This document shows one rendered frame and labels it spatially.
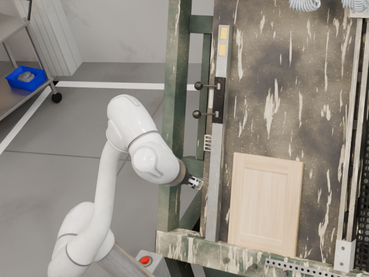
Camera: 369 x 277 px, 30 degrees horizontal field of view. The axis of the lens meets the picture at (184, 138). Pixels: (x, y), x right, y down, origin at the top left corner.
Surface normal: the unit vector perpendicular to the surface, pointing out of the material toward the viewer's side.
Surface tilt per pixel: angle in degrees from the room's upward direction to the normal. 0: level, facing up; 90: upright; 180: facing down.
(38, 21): 90
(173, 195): 90
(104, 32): 90
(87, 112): 0
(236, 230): 56
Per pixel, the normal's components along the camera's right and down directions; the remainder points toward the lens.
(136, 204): -0.22, -0.77
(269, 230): -0.49, 0.10
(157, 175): 0.40, 0.75
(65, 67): -0.34, 0.64
